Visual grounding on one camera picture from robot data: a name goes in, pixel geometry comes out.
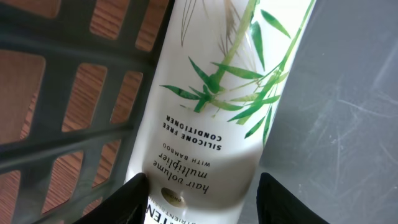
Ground grey plastic shopping basket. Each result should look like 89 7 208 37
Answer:
0 0 398 224

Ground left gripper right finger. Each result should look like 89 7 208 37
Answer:
256 172 328 224

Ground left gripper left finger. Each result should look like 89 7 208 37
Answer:
73 173 149 224

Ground white conditioner tube gold cap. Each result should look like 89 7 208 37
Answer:
126 0 315 224

